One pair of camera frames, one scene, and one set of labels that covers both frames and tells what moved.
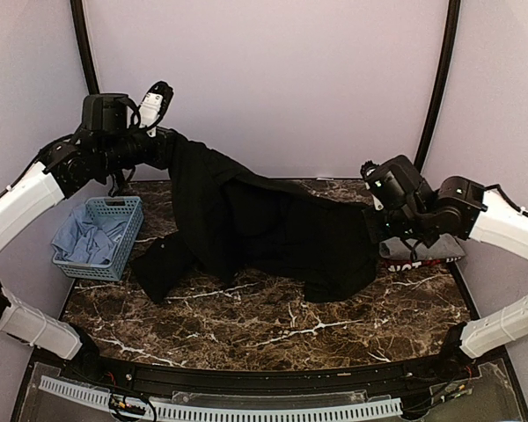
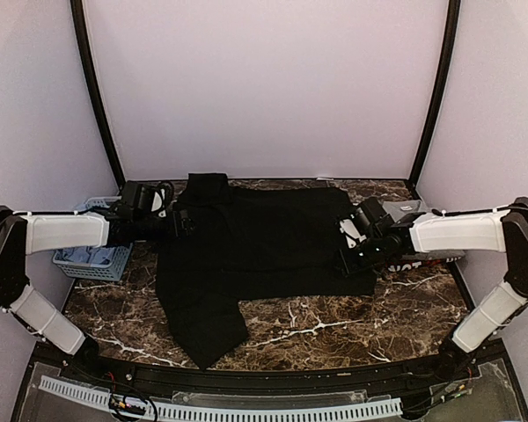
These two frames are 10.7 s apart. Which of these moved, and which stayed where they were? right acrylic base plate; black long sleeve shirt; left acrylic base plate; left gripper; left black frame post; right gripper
Moved: right gripper; black long sleeve shirt; left gripper
Stayed: left black frame post; right acrylic base plate; left acrylic base plate
